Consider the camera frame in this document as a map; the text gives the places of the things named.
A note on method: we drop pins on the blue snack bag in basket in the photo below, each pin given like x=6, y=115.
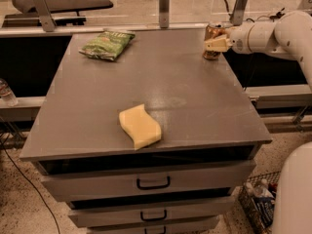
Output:
x=265, y=207

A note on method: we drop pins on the wire basket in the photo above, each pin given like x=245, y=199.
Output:
x=246, y=199

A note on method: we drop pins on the bottom grey drawer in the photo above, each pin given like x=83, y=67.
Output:
x=182, y=226

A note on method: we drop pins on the middle grey drawer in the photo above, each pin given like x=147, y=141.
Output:
x=143, y=214

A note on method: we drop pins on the top grey drawer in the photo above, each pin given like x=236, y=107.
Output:
x=192, y=177

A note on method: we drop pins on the metal bracket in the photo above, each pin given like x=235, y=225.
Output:
x=237, y=15
x=44, y=14
x=164, y=7

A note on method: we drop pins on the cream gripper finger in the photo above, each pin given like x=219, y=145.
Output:
x=219, y=44

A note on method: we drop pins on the grey drawer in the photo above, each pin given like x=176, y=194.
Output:
x=192, y=177
x=182, y=226
x=143, y=214

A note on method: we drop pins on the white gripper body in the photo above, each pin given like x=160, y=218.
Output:
x=240, y=38

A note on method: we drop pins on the left metal bracket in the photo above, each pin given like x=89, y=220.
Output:
x=44, y=14

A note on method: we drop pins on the orange soda can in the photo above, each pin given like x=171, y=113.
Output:
x=212, y=31

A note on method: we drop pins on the yellow sponge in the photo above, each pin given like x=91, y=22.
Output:
x=140, y=126

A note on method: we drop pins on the clear plastic water bottle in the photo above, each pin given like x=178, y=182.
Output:
x=7, y=94

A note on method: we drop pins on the grey drawer cabinet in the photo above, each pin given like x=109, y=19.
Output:
x=203, y=112

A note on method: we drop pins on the green jalapeno chip bag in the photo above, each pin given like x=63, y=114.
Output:
x=108, y=45

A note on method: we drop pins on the plastic bottle in basket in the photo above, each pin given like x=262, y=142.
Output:
x=260, y=189

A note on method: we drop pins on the middle metal bracket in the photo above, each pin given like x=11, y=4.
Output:
x=164, y=7

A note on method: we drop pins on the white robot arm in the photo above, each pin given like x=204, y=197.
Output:
x=289, y=37

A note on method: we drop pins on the right metal bracket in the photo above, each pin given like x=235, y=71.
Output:
x=237, y=15

